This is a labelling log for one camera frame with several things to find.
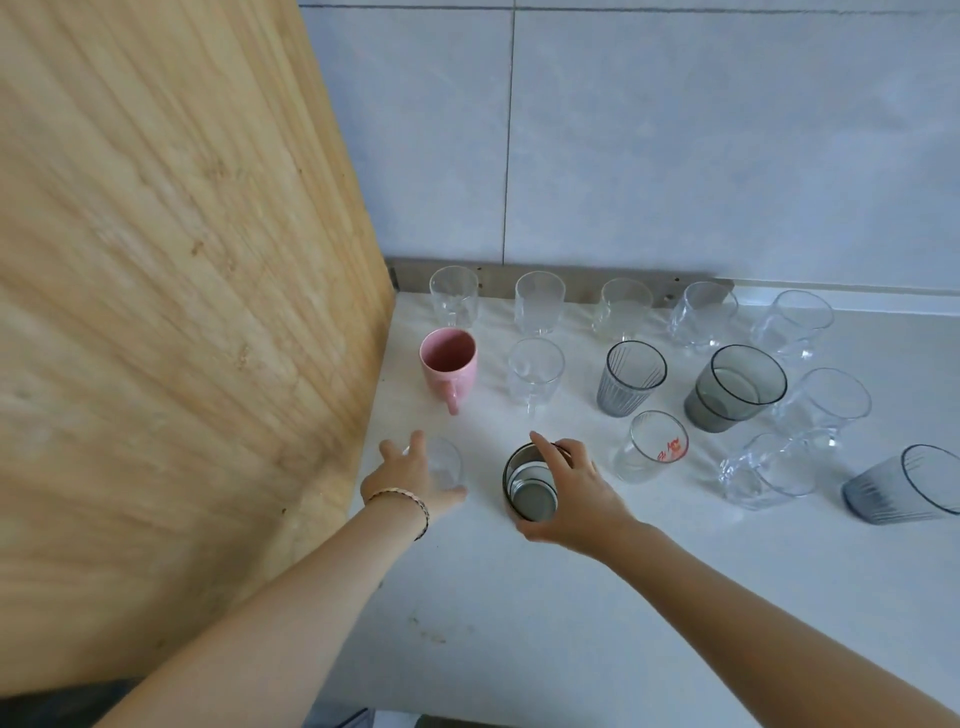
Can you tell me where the small grey glass tumbler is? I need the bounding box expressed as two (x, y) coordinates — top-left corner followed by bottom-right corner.
(841, 443), (960, 526)

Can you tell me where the wide grey stepped glass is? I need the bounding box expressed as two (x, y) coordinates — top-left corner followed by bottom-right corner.
(683, 344), (789, 434)

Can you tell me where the person's left hand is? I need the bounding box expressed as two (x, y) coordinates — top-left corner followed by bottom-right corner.
(359, 430), (468, 526)

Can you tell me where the thin braided bracelet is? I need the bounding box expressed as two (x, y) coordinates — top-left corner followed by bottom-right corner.
(365, 487), (432, 543)

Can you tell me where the wooden cabinet side panel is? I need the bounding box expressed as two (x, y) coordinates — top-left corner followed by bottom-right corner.
(0, 0), (397, 699)

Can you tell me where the pink ceramic mug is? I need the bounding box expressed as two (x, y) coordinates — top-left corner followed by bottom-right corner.
(419, 327), (479, 416)

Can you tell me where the person's right forearm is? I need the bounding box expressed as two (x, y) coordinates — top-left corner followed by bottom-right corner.
(596, 521), (960, 728)

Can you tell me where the white table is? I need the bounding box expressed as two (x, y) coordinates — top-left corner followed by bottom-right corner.
(299, 290), (960, 728)

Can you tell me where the grey framed glass door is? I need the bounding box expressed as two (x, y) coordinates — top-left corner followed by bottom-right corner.
(0, 678), (144, 728)

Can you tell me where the clear glass mug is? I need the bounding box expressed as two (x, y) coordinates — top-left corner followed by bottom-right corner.
(667, 281), (740, 350)
(776, 367), (873, 450)
(752, 289), (835, 361)
(506, 337), (566, 412)
(428, 265), (480, 328)
(592, 278), (654, 343)
(514, 270), (566, 337)

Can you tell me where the orange and grey ceramic cup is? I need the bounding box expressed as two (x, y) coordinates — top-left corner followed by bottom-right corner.
(501, 442), (571, 524)

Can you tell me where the person's right hand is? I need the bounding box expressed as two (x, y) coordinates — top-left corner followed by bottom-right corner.
(513, 430), (643, 560)

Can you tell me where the white backsplash strip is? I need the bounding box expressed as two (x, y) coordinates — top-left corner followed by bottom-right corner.
(731, 278), (960, 316)

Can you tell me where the grey metal wall strip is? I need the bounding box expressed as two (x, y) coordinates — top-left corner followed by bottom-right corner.
(386, 257), (736, 309)

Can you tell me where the tall grey ribbed glass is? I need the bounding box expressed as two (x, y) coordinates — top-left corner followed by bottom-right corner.
(596, 340), (669, 418)

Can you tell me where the person's left forearm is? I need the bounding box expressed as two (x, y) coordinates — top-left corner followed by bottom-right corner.
(93, 498), (429, 728)

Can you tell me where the clear spouted glass cup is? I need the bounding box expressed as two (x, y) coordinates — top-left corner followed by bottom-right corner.
(404, 434), (466, 493)

